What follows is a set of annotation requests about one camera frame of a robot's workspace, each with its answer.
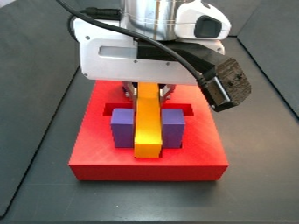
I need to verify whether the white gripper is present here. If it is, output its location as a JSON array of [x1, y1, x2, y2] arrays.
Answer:
[[74, 0, 231, 105]]

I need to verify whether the yellow rectangular block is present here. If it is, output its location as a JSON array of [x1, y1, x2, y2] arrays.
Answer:
[[135, 82, 163, 158]]

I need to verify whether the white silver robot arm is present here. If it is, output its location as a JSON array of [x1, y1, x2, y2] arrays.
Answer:
[[73, 0, 233, 110]]

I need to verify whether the red slotted board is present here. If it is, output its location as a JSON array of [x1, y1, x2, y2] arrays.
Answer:
[[70, 80, 230, 181]]

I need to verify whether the purple U-shaped block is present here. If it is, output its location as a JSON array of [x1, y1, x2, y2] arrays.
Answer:
[[110, 108, 186, 149]]

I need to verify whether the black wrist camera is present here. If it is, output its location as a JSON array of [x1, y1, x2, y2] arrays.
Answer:
[[137, 40, 253, 113]]

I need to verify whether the black camera cable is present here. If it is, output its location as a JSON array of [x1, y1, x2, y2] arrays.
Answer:
[[55, 0, 221, 88]]

